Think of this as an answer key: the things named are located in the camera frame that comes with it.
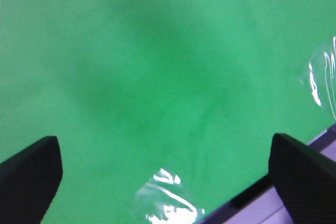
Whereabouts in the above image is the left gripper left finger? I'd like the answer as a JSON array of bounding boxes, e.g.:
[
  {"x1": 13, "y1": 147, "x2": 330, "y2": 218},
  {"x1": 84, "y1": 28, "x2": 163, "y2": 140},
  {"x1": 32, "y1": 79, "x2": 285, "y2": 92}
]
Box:
[{"x1": 1, "y1": 136, "x2": 63, "y2": 223}]

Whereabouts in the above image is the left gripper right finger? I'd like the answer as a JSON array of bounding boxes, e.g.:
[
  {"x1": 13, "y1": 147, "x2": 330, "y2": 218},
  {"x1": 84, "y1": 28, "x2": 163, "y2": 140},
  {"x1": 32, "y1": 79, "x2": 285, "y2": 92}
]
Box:
[{"x1": 268, "y1": 133, "x2": 335, "y2": 223}]

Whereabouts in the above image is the clear plastic film scrap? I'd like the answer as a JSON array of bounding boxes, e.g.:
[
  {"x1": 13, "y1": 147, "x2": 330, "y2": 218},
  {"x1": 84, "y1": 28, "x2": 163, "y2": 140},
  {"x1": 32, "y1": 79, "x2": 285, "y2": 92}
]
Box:
[
  {"x1": 132, "y1": 167, "x2": 206, "y2": 223},
  {"x1": 299, "y1": 36, "x2": 335, "y2": 120}
]

